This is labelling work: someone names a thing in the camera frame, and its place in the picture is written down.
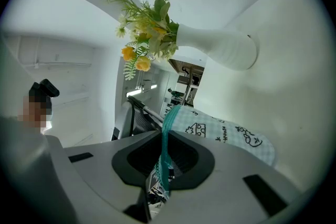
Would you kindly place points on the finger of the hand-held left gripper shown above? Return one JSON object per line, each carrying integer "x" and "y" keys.
{"x": 124, "y": 123}

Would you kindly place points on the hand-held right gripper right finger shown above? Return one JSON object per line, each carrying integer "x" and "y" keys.
{"x": 231, "y": 191}

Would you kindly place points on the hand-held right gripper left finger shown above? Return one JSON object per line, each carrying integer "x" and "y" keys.
{"x": 99, "y": 181}

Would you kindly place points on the clear zip pouch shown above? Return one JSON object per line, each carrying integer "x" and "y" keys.
{"x": 223, "y": 126}

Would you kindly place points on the long ceiling light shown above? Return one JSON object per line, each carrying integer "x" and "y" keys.
{"x": 134, "y": 94}

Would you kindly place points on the short ceiling light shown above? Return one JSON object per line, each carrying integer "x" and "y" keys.
{"x": 153, "y": 86}

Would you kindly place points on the person's face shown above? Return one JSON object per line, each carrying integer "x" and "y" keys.
{"x": 34, "y": 112}

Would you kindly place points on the artificial flower bouquet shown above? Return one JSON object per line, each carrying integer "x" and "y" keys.
{"x": 147, "y": 31}

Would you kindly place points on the white table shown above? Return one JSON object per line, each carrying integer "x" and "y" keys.
{"x": 275, "y": 91}

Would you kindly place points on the white ribbed vase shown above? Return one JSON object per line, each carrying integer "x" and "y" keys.
{"x": 223, "y": 44}

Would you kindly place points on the black head-worn camera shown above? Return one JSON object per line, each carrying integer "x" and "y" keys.
{"x": 47, "y": 87}

